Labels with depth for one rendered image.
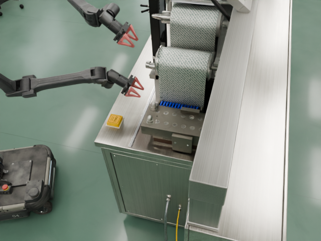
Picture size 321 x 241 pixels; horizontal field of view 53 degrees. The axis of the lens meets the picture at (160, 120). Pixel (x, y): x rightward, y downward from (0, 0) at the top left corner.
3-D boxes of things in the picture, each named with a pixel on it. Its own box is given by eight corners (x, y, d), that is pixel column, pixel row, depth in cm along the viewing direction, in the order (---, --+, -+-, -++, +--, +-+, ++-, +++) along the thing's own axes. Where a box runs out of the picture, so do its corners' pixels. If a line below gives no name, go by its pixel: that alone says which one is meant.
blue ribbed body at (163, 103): (161, 103, 174) (161, 98, 172) (200, 110, 170) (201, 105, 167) (159, 108, 172) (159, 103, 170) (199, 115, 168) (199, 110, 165)
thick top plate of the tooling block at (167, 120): (150, 111, 176) (149, 103, 172) (224, 124, 168) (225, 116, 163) (141, 133, 166) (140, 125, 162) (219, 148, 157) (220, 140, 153)
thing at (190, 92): (160, 101, 174) (158, 74, 161) (203, 108, 169) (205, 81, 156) (160, 101, 174) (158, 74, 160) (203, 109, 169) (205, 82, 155)
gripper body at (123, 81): (123, 95, 171) (111, 88, 170) (129, 82, 178) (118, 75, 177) (128, 88, 167) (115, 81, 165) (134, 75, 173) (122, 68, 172)
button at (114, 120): (111, 116, 185) (111, 113, 183) (123, 118, 183) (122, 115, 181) (106, 125, 180) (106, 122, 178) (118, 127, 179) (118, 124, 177)
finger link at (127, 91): (136, 103, 173) (121, 94, 171) (140, 94, 178) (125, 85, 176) (142, 96, 168) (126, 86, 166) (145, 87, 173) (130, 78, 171)
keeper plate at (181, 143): (173, 147, 167) (172, 133, 159) (192, 150, 165) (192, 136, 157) (171, 150, 165) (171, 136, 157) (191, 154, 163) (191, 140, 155)
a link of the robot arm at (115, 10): (89, 26, 160) (85, 10, 153) (99, 13, 166) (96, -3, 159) (111, 30, 157) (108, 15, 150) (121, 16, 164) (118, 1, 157)
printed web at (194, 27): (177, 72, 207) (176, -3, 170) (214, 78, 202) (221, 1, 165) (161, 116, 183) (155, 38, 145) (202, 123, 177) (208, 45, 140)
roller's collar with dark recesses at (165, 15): (164, 18, 176) (164, 8, 172) (175, 20, 175) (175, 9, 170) (161, 25, 172) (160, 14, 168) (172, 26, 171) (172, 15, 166)
